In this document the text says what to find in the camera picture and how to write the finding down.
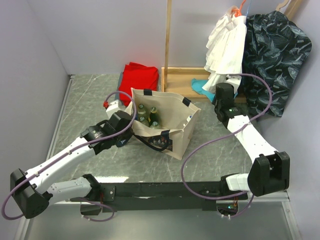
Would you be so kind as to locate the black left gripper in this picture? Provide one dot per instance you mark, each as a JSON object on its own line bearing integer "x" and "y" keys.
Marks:
{"x": 129, "y": 134}

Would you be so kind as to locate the dark green Perrier bottle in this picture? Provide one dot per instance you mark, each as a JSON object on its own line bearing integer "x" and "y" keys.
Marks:
{"x": 153, "y": 116}

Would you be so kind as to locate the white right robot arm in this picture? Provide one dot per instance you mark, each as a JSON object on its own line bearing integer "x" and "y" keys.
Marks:
{"x": 270, "y": 170}

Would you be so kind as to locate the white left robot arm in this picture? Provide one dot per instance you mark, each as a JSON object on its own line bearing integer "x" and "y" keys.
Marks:
{"x": 38, "y": 188}

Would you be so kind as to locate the clear glass bottle green cap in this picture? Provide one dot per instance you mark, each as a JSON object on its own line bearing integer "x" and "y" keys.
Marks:
{"x": 142, "y": 111}

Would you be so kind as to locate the red folded cloth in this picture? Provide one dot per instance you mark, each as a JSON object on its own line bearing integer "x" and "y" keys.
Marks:
{"x": 139, "y": 77}

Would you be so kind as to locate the wooden clothes rack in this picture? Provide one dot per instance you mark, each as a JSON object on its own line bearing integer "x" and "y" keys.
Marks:
{"x": 177, "y": 79}

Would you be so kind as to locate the teal cloth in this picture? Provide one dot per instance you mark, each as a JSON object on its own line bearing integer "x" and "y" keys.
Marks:
{"x": 197, "y": 86}

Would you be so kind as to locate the white hanging shirt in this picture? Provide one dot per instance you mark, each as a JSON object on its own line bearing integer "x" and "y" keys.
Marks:
{"x": 225, "y": 49}

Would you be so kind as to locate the orange clothes hanger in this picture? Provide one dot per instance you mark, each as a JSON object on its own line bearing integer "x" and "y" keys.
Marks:
{"x": 237, "y": 11}

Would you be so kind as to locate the dark leaf print shirt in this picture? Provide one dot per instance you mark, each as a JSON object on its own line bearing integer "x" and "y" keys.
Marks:
{"x": 275, "y": 50}

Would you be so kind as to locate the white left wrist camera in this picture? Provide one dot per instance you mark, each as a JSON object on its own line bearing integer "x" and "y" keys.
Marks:
{"x": 112, "y": 107}

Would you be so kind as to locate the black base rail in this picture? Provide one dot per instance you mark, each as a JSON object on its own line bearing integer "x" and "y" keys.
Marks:
{"x": 128, "y": 196}

